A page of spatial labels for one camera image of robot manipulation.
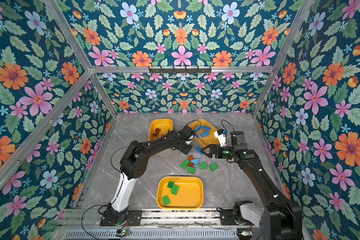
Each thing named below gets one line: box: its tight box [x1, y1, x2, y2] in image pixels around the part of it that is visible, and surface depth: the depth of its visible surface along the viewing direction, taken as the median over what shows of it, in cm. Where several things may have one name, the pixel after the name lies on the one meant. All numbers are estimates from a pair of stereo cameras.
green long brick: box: [180, 159, 191, 169], surface depth 93 cm
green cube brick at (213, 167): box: [209, 163, 219, 172], surface depth 91 cm
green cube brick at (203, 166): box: [199, 162, 207, 171], surface depth 92 cm
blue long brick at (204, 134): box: [200, 131, 210, 138], surface depth 107 cm
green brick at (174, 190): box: [171, 185, 179, 195], surface depth 82 cm
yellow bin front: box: [156, 176, 204, 210], surface depth 82 cm
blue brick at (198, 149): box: [195, 146, 203, 156], surface depth 100 cm
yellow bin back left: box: [148, 118, 173, 142], surface depth 110 cm
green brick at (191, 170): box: [187, 166, 196, 175], surface depth 90 cm
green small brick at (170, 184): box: [167, 181, 174, 189], surface depth 85 cm
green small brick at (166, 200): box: [162, 195, 170, 206], surface depth 81 cm
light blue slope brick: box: [191, 158, 200, 167], surface depth 93 cm
